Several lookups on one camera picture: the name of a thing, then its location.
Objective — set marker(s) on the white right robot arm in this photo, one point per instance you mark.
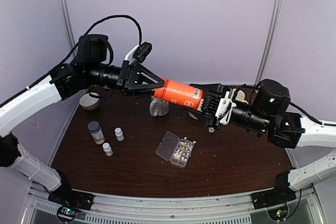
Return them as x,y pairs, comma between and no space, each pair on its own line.
269,112

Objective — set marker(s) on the white ribbed cup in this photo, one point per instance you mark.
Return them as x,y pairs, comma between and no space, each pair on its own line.
238,95

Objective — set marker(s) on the aluminium frame post right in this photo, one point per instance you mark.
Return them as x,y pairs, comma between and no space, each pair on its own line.
275,14

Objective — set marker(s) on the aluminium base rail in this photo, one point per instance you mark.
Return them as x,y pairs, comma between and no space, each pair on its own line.
235,208

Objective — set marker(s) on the clear plastic pill organizer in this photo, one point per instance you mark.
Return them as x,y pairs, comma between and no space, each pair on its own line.
167,146

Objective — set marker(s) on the small white pill bottle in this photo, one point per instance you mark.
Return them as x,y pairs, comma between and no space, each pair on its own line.
107,149

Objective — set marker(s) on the grey-capped orange label bottle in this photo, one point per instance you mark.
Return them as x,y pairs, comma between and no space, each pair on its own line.
96,132

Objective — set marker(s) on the yellow-lined patterned mug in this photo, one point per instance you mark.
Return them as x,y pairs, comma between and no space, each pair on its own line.
158,107

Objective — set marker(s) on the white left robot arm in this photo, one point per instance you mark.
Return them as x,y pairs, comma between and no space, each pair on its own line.
59,84

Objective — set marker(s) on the aluminium frame post left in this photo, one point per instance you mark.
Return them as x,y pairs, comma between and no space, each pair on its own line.
67,21

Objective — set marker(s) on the white pills in organizer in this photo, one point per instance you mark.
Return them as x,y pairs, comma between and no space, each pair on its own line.
182,152

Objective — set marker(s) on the aluminium frame post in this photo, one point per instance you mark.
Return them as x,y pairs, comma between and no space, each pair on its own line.
275,14
67,21

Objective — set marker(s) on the orange pill bottle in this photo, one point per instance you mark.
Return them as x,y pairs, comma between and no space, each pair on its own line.
179,94

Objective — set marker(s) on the white ceramic bowl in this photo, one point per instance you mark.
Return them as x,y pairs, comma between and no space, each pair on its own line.
88,102

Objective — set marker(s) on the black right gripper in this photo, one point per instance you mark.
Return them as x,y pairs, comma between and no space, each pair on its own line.
217,89

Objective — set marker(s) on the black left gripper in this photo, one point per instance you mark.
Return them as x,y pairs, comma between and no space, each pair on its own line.
130,80

